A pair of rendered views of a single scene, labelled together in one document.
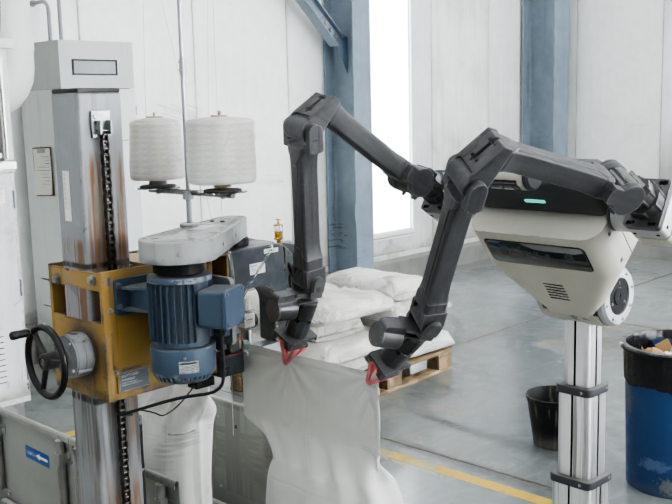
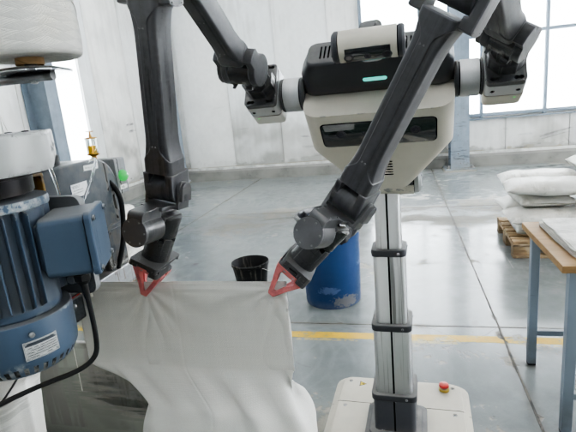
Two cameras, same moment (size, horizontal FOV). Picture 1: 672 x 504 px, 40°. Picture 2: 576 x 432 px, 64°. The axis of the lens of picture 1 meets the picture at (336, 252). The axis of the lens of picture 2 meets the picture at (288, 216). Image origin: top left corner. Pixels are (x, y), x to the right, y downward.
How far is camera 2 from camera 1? 1.42 m
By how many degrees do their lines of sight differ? 29
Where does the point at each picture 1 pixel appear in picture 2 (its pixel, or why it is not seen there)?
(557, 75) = not seen: hidden behind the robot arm
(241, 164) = (63, 20)
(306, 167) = (160, 29)
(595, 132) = (195, 114)
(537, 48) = not seen: hidden behind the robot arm
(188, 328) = (29, 285)
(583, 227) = (433, 95)
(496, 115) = (136, 107)
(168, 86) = not seen: outside the picture
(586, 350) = (398, 217)
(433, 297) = (377, 173)
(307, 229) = (166, 119)
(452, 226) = (432, 64)
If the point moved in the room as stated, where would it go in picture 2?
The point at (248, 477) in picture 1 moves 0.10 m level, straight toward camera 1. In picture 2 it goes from (75, 406) to (83, 421)
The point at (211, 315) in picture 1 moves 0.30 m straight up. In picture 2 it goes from (69, 255) to (19, 24)
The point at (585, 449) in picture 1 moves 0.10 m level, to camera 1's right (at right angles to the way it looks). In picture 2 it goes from (403, 299) to (425, 291)
